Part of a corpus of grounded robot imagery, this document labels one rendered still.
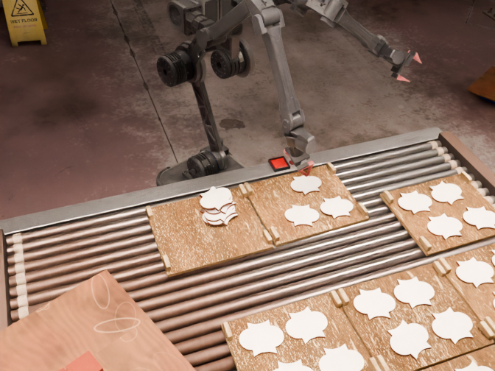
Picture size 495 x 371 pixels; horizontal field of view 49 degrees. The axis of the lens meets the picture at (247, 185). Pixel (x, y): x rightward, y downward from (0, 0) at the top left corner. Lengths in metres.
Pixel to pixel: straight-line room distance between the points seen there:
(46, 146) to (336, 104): 2.26
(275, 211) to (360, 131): 2.19
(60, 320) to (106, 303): 0.14
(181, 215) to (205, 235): 0.14
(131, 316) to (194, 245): 0.43
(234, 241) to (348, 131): 2.34
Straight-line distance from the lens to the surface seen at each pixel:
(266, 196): 2.24
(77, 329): 1.77
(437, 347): 1.93
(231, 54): 2.63
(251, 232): 2.10
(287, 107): 1.99
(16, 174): 3.98
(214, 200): 2.13
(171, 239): 2.08
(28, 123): 4.43
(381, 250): 2.14
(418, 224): 2.26
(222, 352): 1.82
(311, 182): 2.31
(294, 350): 1.81
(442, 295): 2.06
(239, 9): 2.05
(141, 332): 1.72
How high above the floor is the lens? 2.48
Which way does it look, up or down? 43 degrees down
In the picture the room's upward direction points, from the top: 3 degrees clockwise
